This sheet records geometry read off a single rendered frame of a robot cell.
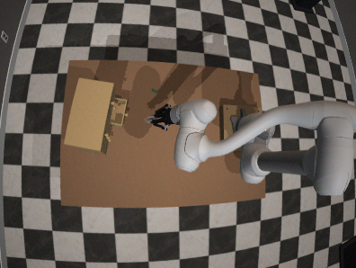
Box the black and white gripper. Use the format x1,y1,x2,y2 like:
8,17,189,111
146,104,174,130

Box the tan wooden chest of drawers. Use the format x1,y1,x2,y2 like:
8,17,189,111
64,78,114,152

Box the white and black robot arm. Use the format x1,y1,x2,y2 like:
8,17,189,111
170,99,356,196

